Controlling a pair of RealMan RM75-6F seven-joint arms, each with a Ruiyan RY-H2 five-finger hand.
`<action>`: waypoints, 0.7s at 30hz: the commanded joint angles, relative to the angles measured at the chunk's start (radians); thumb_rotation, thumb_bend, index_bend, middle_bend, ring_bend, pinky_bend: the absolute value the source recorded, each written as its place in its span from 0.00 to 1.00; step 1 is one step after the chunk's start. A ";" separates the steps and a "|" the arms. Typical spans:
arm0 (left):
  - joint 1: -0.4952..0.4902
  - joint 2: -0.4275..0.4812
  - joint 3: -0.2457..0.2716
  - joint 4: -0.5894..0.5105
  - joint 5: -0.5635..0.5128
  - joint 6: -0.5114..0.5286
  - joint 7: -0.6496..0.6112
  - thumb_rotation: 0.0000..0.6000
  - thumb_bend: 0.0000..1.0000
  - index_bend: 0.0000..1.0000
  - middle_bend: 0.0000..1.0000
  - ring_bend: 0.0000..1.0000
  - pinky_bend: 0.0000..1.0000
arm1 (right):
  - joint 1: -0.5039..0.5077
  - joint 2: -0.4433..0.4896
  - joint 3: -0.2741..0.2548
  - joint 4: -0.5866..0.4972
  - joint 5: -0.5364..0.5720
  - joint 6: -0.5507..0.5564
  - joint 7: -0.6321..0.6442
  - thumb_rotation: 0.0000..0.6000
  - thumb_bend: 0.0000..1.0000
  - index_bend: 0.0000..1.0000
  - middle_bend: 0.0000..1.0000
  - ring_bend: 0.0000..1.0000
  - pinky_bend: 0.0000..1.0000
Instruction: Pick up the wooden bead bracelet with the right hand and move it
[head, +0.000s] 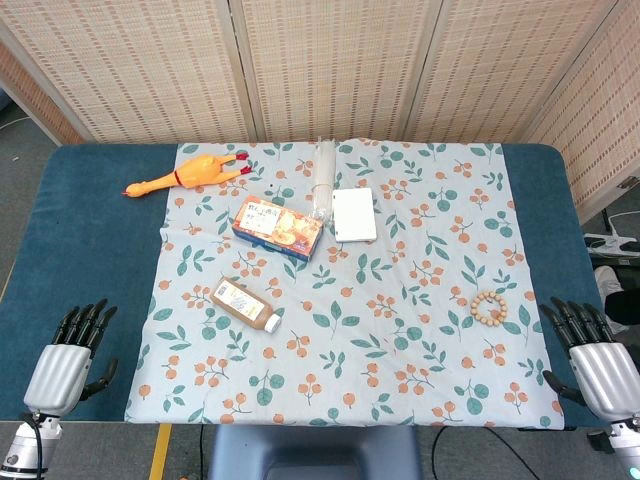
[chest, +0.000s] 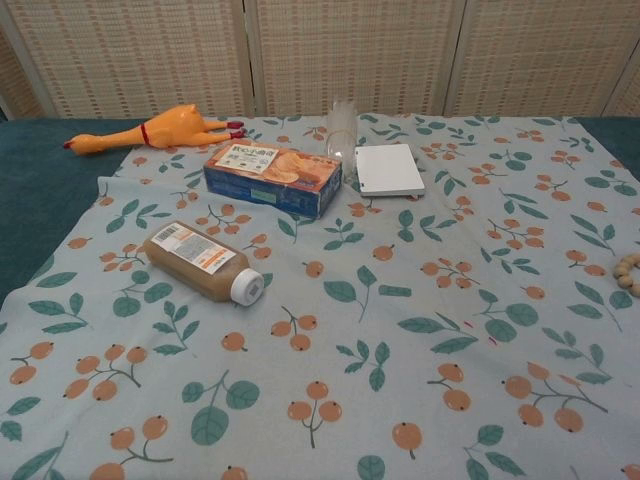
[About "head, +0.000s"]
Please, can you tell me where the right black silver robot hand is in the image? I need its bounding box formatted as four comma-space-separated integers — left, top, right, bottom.
537, 296, 640, 424

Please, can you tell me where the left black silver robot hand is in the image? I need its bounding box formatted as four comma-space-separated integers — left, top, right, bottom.
23, 298, 120, 419

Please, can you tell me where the wooden bead bracelet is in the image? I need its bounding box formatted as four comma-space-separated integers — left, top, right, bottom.
470, 291, 509, 329

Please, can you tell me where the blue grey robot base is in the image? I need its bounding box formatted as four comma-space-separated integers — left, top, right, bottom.
207, 424, 424, 480

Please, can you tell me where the white shoe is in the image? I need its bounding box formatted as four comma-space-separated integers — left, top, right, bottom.
594, 264, 626, 311

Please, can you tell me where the white device on floor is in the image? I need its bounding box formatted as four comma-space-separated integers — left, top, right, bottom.
583, 209, 640, 259

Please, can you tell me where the dark blue felt table cover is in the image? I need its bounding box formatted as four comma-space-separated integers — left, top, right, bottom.
0, 143, 632, 429

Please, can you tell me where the brown drink bottle white cap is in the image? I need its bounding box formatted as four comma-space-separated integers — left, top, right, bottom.
209, 276, 282, 335

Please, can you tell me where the yellow rubber chicken toy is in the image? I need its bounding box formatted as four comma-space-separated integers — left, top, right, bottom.
124, 153, 254, 200

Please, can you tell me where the blue orange snack box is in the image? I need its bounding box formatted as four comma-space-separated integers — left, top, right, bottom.
231, 194, 325, 263

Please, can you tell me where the woven bamboo screen panel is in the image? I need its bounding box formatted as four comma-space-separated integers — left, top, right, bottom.
404, 0, 626, 144
0, 39, 84, 146
0, 0, 251, 146
524, 0, 640, 224
229, 0, 444, 144

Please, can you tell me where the floral light blue tablecloth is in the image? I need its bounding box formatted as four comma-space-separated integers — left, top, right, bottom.
123, 139, 566, 430

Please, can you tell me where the flat white box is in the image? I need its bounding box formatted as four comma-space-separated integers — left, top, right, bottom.
332, 187, 378, 244

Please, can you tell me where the black floor cable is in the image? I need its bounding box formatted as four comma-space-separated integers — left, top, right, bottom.
432, 427, 541, 480

